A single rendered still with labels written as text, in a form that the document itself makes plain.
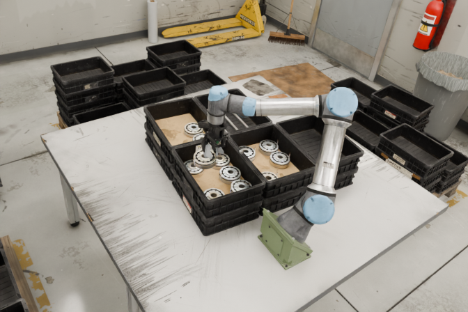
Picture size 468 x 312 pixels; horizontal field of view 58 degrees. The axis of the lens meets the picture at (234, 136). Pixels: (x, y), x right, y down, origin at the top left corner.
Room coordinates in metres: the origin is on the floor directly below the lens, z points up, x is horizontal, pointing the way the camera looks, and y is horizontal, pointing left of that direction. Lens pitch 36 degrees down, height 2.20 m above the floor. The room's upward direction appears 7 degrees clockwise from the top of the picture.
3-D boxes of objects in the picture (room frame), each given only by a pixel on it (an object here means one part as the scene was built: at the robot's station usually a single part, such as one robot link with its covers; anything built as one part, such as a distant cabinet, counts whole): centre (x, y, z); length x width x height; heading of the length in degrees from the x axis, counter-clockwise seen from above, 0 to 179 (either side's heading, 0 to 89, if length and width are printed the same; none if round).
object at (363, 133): (2.70, -0.97, 0.31); 0.40 x 0.30 x 0.34; 40
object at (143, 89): (2.83, 0.65, 0.37); 0.40 x 0.30 x 0.45; 130
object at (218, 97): (1.48, 0.08, 1.30); 0.09 x 0.08 x 0.11; 83
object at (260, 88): (2.71, -0.13, 0.71); 0.22 x 0.19 x 0.01; 40
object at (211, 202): (1.52, 0.06, 0.92); 0.40 x 0.30 x 0.02; 33
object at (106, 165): (1.78, -0.04, 0.35); 1.60 x 1.60 x 0.70; 40
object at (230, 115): (2.01, 0.03, 0.87); 0.40 x 0.30 x 0.11; 33
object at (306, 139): (1.84, -0.44, 0.87); 0.40 x 0.30 x 0.11; 33
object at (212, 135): (1.48, 0.08, 1.14); 0.09 x 0.08 x 0.12; 41
